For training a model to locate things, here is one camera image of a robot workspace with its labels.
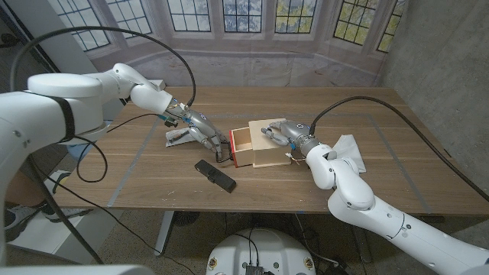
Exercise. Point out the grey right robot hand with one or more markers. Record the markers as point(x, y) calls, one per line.
point(296, 131)

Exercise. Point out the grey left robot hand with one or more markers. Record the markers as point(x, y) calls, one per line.
point(202, 124)

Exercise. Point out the light wooden box with slot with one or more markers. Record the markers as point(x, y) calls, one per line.
point(267, 153)

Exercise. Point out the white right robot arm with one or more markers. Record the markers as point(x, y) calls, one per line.
point(359, 206)

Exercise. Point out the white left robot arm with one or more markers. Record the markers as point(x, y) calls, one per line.
point(42, 114)

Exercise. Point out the black TV remote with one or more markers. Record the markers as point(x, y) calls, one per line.
point(214, 175)

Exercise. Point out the pen in clear packet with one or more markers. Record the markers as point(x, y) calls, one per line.
point(177, 136)

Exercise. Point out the white paper napkin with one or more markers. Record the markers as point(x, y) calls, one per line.
point(349, 151)

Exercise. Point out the white power strip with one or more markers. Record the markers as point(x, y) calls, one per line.
point(159, 84)

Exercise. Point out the printed window backdrop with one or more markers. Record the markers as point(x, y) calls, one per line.
point(267, 57)

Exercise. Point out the black floor fan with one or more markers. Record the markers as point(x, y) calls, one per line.
point(186, 218)

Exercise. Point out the grey table leg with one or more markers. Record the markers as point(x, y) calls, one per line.
point(363, 248)
point(164, 233)

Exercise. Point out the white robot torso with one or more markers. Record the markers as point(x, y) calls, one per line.
point(261, 250)

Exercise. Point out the white floor mat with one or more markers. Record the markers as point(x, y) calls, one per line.
point(38, 237)

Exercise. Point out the person's leg with sneaker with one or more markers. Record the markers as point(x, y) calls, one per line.
point(19, 221)

